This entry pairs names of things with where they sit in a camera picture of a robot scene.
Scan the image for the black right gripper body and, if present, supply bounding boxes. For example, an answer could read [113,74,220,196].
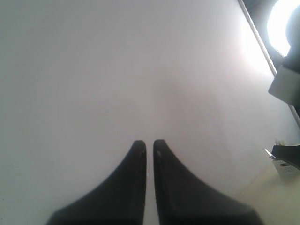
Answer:
[271,145,300,169]

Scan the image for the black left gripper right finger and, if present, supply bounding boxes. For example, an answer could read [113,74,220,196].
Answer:
[153,139,263,225]

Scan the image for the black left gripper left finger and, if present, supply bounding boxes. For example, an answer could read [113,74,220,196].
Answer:
[47,140,147,225]

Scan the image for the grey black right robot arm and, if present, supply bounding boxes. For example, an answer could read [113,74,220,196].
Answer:
[269,7,300,169]

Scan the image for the white perforated basket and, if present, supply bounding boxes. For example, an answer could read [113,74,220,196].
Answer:
[272,160,300,176]

